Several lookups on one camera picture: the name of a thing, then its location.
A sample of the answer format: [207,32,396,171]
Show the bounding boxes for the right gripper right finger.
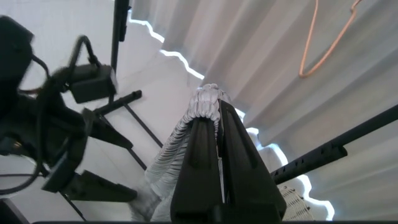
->
[216,99,287,222]

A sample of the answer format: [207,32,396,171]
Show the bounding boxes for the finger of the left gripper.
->
[82,108,134,150]
[61,169,138,203]

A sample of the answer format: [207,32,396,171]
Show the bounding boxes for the white laundry basket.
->
[278,185,315,222]

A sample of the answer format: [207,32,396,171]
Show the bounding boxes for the pink clothes hanger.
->
[298,0,363,79]

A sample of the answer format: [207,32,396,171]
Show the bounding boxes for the pale grey shorts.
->
[129,83,233,222]

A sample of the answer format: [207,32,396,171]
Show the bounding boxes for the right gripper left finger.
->
[170,116,224,222]

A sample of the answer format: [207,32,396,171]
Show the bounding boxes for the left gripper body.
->
[0,93,90,194]

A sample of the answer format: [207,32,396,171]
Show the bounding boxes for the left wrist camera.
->
[51,63,118,105]

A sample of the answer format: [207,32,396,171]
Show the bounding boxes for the black clothes rack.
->
[60,0,398,222]

